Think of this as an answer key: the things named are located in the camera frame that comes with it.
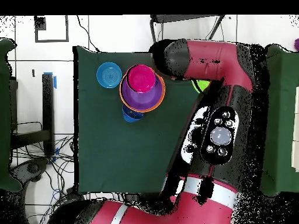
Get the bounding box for purple bowl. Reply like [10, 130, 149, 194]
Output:
[120, 69, 164, 111]

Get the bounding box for large orange bowl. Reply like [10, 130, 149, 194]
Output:
[119, 67, 166, 113]

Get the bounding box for red-pink bowl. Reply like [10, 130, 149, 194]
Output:
[126, 64, 157, 93]

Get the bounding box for light blue bowl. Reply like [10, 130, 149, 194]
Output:
[96, 61, 123, 89]

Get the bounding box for light green bowl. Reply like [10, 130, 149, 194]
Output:
[191, 79, 211, 94]

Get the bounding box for dark blue bowl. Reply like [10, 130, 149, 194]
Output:
[121, 104, 144, 124]

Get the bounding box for dark green tablecloth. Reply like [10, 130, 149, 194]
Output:
[73, 45, 211, 194]

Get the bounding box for black metal stand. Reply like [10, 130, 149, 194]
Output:
[9, 72, 55, 157]

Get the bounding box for green cloth side table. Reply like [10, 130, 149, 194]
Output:
[260, 44, 299, 197]
[0, 38, 23, 193]

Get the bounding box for white boxes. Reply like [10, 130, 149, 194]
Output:
[291, 86, 299, 169]

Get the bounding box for tangle of cables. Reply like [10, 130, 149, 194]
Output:
[10, 135, 78, 224]

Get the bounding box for black camera tripod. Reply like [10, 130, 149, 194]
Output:
[149, 15, 226, 44]

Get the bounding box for thin black floor cable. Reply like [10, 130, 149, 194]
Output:
[76, 15, 101, 53]

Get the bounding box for black square frame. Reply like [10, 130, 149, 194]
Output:
[34, 15, 70, 43]

